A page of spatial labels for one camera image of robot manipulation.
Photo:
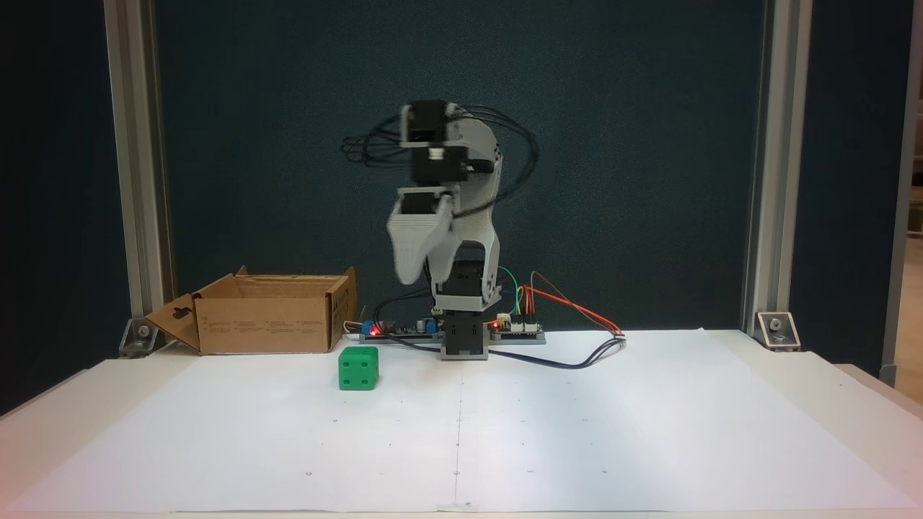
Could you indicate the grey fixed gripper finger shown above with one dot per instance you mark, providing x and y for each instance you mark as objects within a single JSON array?
[{"x": 412, "y": 265}]

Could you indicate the green dice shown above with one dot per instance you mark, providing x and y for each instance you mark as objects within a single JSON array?
[{"x": 358, "y": 369}]

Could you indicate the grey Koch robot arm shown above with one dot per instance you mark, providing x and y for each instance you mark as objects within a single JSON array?
[{"x": 476, "y": 245}]

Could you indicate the blue circuit board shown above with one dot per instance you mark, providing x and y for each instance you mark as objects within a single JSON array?
[{"x": 404, "y": 330}]

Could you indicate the brown cardboard box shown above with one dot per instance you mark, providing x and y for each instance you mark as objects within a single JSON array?
[{"x": 267, "y": 324}]

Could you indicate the large white paper sheet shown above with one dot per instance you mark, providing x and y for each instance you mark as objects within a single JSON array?
[{"x": 577, "y": 432}]

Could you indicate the metal corner bracket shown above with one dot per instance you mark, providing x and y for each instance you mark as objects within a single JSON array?
[
  {"x": 143, "y": 337},
  {"x": 777, "y": 330}
]

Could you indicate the aluminium frame post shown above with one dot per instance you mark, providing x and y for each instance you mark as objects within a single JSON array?
[
  {"x": 137, "y": 180},
  {"x": 775, "y": 180}
]

